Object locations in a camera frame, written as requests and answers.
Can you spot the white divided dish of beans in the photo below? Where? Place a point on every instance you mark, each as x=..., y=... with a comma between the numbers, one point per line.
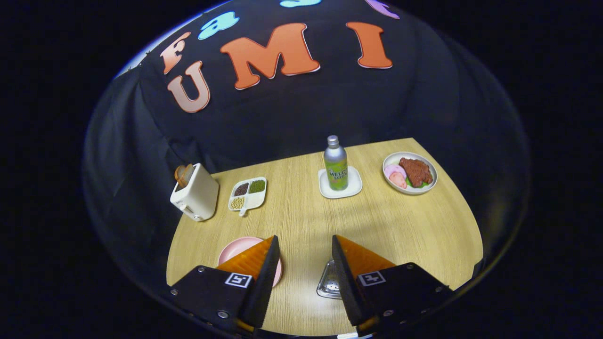
x=254, y=200

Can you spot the green soda bottle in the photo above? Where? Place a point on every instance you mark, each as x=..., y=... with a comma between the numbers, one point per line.
x=336, y=172

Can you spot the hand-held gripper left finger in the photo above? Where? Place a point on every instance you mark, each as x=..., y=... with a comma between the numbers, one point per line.
x=264, y=282

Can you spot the pink ham slice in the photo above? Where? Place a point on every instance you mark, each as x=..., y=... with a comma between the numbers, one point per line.
x=395, y=175

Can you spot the white round food plate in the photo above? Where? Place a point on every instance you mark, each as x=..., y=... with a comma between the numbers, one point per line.
x=431, y=162

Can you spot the brown toast slice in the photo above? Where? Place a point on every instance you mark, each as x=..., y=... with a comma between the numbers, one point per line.
x=179, y=176
x=187, y=172

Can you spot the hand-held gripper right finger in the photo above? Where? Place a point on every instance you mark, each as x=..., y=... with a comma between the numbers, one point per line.
x=348, y=287

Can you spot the brown meat piece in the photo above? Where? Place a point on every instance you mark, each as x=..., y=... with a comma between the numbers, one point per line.
x=417, y=172

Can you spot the white toaster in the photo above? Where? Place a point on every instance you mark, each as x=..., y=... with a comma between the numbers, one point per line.
x=200, y=195

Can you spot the white square coaster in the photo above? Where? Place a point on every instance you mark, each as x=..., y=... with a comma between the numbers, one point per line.
x=355, y=184

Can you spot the pink round plate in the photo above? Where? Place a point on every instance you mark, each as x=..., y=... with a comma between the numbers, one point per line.
x=235, y=249

